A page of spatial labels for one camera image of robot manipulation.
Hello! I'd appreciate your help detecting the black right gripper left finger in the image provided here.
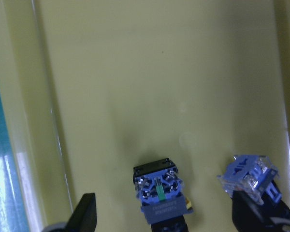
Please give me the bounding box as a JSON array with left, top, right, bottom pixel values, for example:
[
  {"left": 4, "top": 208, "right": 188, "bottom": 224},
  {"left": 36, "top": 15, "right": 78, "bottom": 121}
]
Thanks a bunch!
[{"left": 42, "top": 193, "right": 97, "bottom": 232}]

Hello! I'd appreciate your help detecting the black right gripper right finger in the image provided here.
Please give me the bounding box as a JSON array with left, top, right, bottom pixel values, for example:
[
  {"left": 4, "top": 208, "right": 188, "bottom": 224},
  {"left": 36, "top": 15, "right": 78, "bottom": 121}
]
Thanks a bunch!
[{"left": 232, "top": 188, "right": 290, "bottom": 232}]

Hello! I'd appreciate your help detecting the yellow push button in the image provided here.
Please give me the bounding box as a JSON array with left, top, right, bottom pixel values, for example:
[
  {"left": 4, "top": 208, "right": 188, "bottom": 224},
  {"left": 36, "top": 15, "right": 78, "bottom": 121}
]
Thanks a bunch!
[
  {"left": 217, "top": 155, "right": 282, "bottom": 205},
  {"left": 133, "top": 158, "right": 193, "bottom": 232}
]

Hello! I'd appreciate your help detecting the green plastic tray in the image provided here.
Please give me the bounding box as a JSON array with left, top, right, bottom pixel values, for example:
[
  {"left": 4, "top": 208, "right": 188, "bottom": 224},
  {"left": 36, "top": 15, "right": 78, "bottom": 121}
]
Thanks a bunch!
[{"left": 0, "top": 98, "right": 29, "bottom": 232}]

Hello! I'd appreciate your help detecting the yellow plastic tray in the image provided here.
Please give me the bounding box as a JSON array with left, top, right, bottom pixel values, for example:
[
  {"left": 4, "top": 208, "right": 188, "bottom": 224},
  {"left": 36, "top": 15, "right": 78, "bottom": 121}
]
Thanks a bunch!
[{"left": 0, "top": 0, "right": 290, "bottom": 232}]

